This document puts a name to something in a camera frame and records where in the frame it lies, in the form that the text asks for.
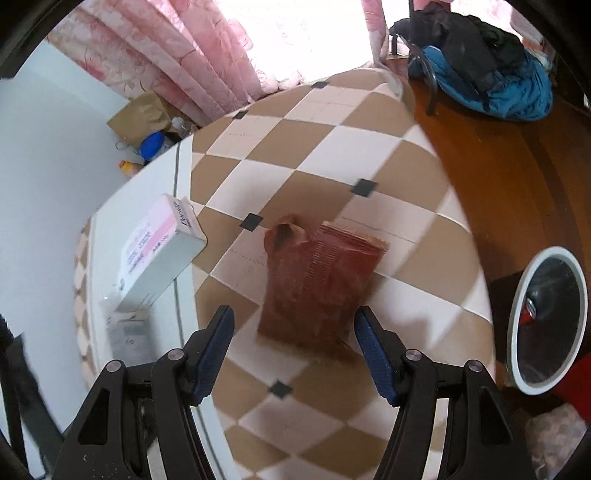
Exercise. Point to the checkered cloth covered table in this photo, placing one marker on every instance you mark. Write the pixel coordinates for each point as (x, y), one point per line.
(323, 152)

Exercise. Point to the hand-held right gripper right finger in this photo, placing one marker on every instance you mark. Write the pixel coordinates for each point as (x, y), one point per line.
(376, 355)

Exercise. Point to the pink floral curtain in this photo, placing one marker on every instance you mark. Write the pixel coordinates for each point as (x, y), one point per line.
(161, 46)

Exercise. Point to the clear plastic bottle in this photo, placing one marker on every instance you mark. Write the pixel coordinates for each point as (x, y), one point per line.
(180, 127)

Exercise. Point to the pile of black clothes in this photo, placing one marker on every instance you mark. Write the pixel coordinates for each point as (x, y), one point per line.
(461, 41)

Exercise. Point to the brown snack wrapper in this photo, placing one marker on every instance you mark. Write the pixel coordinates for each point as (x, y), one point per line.
(314, 286)

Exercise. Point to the white rimmed trash bin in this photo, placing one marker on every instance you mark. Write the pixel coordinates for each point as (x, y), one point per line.
(554, 332)

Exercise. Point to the red cloth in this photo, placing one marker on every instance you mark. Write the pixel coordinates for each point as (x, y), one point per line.
(572, 392)

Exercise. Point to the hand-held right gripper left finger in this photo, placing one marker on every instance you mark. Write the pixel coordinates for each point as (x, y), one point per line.
(214, 355)

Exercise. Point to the small orange bottle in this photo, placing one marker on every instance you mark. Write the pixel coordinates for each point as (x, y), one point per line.
(128, 167)

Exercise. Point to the pink checked blanket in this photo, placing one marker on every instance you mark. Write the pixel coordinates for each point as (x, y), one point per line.
(558, 438)

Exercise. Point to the blue lid jar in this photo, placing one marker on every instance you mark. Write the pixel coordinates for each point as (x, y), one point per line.
(152, 146)

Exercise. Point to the white and pink box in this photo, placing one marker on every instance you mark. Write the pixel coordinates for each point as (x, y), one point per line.
(157, 249)

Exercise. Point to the brown paper bag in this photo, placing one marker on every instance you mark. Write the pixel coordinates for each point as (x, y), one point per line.
(138, 117)

